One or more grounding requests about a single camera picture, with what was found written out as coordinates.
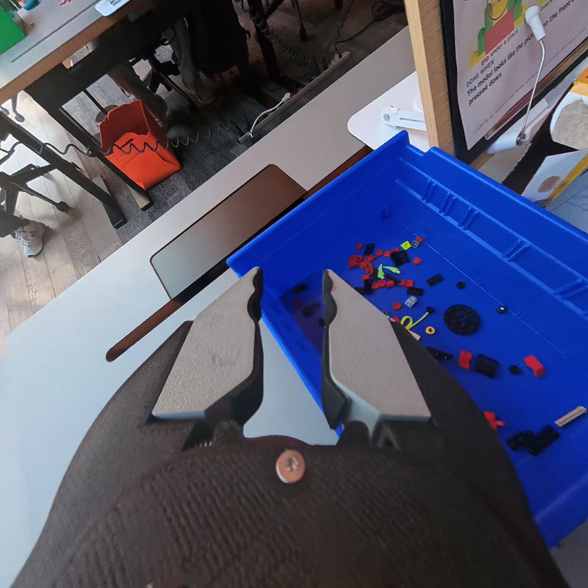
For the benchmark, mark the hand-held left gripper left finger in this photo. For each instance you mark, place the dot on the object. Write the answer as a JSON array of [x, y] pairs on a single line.
[[209, 358]]

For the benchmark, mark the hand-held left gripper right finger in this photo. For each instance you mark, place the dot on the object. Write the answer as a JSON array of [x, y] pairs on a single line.
[[376, 363]]

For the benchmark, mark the pile of small lego pieces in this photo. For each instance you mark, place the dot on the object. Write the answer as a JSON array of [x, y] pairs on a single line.
[[390, 271]]

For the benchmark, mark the blue plastic bin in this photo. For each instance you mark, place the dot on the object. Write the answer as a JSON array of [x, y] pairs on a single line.
[[505, 257]]

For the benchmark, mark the black round lego plate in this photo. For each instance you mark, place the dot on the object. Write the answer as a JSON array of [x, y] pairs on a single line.
[[461, 319]]

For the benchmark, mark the tan lego plate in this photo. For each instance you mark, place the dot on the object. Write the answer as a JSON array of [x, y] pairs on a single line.
[[570, 416]]

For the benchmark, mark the yellow lego box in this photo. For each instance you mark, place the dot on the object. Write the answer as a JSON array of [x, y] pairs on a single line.
[[565, 174]]

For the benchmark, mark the orange paper bag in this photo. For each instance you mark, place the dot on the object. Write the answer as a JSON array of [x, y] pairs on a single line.
[[138, 151]]

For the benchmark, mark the white plastic clamp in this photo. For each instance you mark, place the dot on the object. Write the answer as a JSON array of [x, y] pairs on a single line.
[[399, 115]]

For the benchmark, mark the wooden board stand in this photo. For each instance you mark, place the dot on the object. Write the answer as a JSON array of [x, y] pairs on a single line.
[[432, 69]]

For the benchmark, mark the printed instruction sheet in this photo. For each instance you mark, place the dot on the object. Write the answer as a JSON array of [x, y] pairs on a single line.
[[500, 59]]

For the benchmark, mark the grey desk with black legs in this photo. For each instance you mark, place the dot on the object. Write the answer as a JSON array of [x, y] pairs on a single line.
[[59, 41]]

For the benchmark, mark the white gooseneck clip holder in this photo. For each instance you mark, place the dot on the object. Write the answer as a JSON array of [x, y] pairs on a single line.
[[535, 18]]

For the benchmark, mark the green plastic bin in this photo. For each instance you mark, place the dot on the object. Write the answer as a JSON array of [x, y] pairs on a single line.
[[9, 27]]

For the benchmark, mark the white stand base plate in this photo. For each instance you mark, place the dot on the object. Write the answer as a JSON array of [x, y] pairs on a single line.
[[367, 126]]

